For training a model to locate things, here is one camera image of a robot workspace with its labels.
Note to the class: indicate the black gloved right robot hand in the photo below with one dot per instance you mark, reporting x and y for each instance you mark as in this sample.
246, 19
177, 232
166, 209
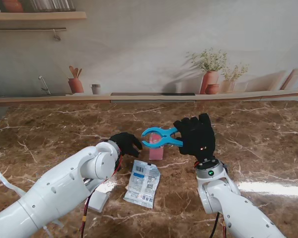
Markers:
198, 136

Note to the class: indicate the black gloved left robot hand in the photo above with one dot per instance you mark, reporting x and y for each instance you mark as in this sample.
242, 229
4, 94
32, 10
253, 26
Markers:
127, 142

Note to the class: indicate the blue plastic bag clip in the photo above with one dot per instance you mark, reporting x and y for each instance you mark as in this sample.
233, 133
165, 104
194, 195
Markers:
169, 137

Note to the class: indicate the clear square bottle pink seasoning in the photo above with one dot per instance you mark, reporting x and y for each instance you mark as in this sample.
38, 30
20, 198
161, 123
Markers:
156, 153

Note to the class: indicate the blue white seasoning refill bag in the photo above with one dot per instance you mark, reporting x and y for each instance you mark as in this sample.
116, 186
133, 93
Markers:
142, 183

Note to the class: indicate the white square bottle cap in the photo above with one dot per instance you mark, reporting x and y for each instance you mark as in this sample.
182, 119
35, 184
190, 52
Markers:
98, 202

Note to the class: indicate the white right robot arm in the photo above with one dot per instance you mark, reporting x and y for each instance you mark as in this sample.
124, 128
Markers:
226, 198

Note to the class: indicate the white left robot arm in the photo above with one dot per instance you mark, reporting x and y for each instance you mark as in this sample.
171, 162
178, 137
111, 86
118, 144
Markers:
59, 186

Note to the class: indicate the small round terracotta pot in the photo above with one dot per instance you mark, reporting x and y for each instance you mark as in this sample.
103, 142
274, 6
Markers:
212, 89

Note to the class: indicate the tall terracotta vase with flowers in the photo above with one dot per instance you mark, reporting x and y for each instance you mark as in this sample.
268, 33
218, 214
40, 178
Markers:
209, 79

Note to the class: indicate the pale vase with plant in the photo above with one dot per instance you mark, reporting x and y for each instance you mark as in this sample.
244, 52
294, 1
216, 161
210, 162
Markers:
228, 85

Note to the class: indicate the grey mug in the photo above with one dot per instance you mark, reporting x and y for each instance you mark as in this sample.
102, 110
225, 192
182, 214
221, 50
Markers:
96, 89

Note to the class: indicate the terracotta pot with wooden utensils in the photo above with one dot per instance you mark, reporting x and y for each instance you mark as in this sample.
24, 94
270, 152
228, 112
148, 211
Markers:
76, 85

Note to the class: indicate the metal faucet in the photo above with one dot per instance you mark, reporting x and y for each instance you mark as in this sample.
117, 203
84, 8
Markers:
45, 85

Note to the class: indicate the row of glass jars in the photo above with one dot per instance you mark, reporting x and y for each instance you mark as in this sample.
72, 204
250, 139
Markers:
52, 5

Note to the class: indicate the orange pot on shelf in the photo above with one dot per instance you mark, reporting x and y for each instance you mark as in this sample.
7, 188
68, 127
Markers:
13, 6

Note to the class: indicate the metal hanging rail with hook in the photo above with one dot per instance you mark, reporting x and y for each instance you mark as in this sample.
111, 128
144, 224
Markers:
27, 29

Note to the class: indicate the wooden wall shelf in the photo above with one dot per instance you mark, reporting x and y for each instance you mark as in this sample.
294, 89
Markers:
39, 16

